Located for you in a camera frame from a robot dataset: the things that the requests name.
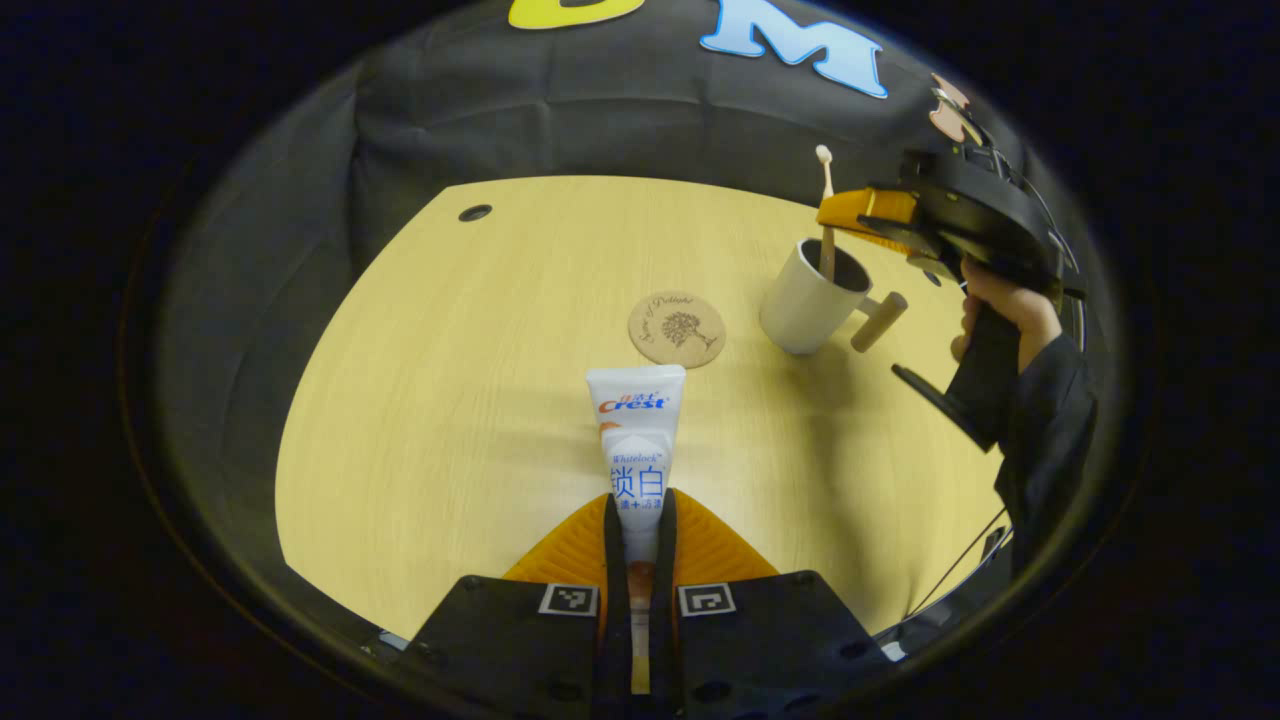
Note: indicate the round cork coaster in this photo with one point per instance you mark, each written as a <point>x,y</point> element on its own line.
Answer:
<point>677,330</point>

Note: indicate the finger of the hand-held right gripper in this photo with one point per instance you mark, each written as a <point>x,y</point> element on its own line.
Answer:
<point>855,208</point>

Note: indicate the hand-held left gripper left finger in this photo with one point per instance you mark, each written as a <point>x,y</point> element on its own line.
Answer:
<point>613,560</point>

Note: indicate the white toothpaste tube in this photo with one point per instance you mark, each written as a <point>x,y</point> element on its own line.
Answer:
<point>637,450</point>

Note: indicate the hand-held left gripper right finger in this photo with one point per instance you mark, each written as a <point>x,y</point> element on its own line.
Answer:
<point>665,570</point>

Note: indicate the beige toothbrush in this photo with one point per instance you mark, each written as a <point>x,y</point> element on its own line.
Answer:
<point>827,220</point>

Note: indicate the black backdrop cloth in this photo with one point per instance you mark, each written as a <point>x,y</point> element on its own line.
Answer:
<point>520,110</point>

